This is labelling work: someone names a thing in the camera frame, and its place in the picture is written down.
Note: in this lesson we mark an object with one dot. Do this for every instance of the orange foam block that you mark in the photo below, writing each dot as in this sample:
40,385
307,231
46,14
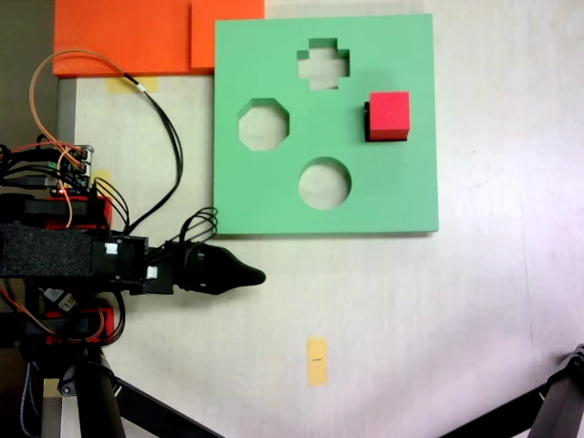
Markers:
203,41

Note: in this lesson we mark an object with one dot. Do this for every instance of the yellow tape with black mark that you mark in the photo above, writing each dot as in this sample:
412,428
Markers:
317,374

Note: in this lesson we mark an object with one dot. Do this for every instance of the orange foam mat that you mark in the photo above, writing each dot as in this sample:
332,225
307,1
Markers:
118,36

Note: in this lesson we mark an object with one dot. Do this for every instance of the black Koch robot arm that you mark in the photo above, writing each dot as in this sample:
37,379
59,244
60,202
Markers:
45,251

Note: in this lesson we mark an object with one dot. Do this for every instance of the motor controller circuit board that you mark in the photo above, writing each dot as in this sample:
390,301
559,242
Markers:
75,166

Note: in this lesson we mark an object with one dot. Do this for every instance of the black camera tripod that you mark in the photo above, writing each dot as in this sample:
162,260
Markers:
96,401
561,401

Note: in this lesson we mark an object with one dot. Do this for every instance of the red square block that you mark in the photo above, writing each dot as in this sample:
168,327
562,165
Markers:
388,114

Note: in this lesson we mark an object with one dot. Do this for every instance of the black power converter board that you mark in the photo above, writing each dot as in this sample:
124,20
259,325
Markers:
61,300

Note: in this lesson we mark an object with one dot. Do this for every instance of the green shape sorting board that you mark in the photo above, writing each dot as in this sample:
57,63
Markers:
388,196

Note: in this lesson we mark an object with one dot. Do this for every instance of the plain yellow tape strip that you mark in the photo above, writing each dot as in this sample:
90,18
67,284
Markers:
118,86

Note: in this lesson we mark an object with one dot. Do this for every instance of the small yellow tape piece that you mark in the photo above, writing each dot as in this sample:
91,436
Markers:
106,174

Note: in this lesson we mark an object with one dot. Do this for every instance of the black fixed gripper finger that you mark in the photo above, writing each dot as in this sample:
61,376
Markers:
237,274

